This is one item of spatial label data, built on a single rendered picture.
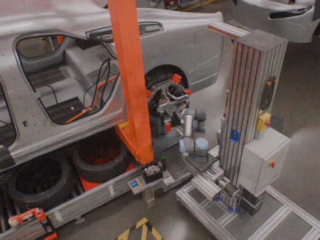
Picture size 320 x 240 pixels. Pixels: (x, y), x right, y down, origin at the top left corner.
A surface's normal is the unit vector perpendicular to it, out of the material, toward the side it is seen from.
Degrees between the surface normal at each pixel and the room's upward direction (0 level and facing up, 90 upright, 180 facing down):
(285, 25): 90
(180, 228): 0
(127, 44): 90
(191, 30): 80
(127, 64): 90
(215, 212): 0
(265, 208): 0
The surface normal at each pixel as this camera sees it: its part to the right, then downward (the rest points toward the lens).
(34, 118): 0.51, 0.52
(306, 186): -0.06, -0.76
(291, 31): -0.32, 0.76
